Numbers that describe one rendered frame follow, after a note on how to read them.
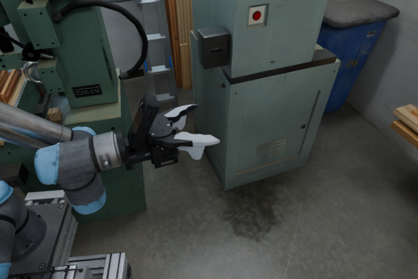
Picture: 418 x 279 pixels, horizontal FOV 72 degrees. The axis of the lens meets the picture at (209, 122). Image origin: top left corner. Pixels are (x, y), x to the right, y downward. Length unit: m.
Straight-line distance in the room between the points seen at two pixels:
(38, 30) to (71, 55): 0.18
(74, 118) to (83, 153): 0.84
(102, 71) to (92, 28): 0.20
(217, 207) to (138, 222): 0.51
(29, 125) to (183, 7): 2.01
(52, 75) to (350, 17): 1.70
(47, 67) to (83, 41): 0.17
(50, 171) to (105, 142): 0.11
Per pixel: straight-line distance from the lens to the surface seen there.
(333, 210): 2.09
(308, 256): 1.89
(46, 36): 1.23
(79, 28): 1.28
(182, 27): 2.61
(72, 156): 0.61
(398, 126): 1.98
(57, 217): 1.08
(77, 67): 1.37
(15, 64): 1.50
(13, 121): 0.72
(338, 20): 2.03
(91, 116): 1.42
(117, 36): 2.88
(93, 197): 0.69
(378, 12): 2.25
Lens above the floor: 1.66
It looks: 42 degrees down
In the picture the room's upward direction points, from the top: straight up
